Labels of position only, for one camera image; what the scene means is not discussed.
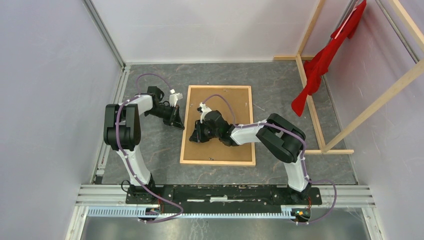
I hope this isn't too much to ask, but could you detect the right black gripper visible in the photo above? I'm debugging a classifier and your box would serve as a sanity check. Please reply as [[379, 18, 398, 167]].
[[189, 119, 221, 144]]

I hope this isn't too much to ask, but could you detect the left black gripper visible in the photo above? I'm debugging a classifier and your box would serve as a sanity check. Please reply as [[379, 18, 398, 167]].
[[145, 104, 185, 131]]

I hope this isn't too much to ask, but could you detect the brown backing board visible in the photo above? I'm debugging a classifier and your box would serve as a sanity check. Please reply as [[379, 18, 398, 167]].
[[183, 88, 253, 163]]

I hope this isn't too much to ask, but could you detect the wooden picture frame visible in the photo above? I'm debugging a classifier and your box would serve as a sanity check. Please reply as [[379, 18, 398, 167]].
[[179, 85, 257, 167]]

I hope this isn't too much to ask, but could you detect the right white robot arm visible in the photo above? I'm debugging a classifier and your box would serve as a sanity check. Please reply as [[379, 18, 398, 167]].
[[189, 110, 311, 204]]

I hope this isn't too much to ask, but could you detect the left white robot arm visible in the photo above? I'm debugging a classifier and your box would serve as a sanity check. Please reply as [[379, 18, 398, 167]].
[[103, 86, 185, 204]]

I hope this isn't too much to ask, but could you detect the wooden stand structure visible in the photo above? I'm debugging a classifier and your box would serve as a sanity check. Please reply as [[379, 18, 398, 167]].
[[273, 0, 424, 155]]

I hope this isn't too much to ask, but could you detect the red cloth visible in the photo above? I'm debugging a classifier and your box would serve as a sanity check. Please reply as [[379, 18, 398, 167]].
[[291, 0, 367, 117]]

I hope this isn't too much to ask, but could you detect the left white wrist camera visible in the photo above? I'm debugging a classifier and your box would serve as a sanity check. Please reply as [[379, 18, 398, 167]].
[[168, 89, 183, 107]]

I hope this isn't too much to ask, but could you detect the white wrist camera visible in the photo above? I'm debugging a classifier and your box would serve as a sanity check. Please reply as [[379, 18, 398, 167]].
[[197, 102, 212, 123], [168, 89, 183, 107]]

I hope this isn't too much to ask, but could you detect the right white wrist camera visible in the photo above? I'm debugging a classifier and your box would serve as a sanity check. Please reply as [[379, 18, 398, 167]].
[[197, 102, 212, 123]]

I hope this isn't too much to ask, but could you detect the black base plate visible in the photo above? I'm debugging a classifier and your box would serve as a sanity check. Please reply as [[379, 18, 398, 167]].
[[125, 184, 323, 214]]

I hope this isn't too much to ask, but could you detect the aluminium rail base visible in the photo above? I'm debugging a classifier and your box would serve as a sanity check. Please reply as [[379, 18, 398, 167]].
[[76, 184, 375, 220]]

